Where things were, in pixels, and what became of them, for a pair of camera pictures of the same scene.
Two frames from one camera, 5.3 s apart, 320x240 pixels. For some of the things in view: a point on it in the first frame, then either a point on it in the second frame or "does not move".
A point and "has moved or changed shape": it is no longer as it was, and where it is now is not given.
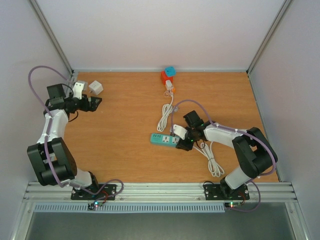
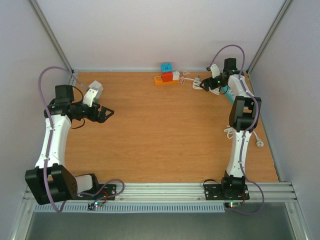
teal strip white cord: x=214 y=168 has moved or changed shape
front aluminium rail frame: x=160 y=192 does not move
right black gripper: x=182 y=144 → x=206 y=83
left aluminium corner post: x=41 y=15 does not move
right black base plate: x=213 y=192 does not move
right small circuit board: x=232 y=204 does not move
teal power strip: x=164 y=139 → x=229 y=95
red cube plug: x=164 y=77 does not move
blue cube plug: x=170 y=71 → x=166 y=67
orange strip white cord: x=166 y=110 → x=196 y=85
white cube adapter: x=96 y=87 does not move
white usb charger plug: x=168 y=84 → x=176 y=75
